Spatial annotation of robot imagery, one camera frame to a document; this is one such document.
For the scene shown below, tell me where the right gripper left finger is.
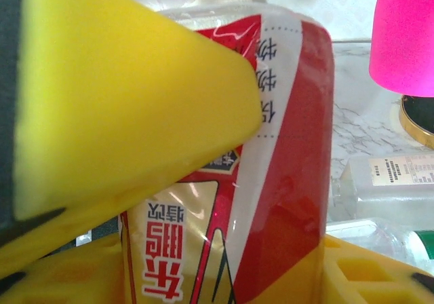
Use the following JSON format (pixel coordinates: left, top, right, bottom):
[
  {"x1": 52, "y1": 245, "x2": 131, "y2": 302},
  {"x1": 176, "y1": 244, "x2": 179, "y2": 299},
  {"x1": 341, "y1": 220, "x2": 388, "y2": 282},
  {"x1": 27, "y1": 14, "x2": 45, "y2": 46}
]
[{"x1": 0, "y1": 241, "x2": 125, "y2": 304}]

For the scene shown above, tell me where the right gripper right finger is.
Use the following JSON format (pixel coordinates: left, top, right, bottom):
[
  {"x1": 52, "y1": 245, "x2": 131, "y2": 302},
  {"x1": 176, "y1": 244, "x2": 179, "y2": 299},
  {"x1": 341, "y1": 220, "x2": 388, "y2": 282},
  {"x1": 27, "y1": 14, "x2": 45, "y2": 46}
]
[{"x1": 323, "y1": 233, "x2": 434, "y2": 304}]

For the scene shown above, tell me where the clear bottle green-banded cap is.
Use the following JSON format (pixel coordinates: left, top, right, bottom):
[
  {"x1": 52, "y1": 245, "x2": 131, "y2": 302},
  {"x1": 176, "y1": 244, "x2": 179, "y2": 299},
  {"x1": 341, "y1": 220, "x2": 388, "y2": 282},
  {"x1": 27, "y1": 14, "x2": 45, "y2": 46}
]
[{"x1": 324, "y1": 216, "x2": 434, "y2": 269}]

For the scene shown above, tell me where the clear bottle beige label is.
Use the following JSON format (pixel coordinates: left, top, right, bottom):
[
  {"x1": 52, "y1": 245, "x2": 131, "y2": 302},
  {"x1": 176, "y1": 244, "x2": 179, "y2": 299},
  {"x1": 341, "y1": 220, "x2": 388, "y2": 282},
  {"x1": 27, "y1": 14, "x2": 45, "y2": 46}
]
[{"x1": 330, "y1": 151, "x2": 434, "y2": 223}]

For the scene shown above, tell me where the red white snack packet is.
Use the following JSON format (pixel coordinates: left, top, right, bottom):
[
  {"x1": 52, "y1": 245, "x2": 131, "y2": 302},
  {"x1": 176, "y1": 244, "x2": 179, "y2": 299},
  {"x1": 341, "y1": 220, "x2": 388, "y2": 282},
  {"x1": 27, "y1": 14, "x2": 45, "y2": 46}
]
[{"x1": 120, "y1": 3, "x2": 336, "y2": 304}]

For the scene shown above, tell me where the pink plastic wine glass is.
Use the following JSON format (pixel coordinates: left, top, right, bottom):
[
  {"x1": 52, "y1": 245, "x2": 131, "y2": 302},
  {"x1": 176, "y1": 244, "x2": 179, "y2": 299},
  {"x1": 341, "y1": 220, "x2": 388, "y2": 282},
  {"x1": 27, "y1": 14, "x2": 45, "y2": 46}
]
[{"x1": 368, "y1": 0, "x2": 434, "y2": 98}]

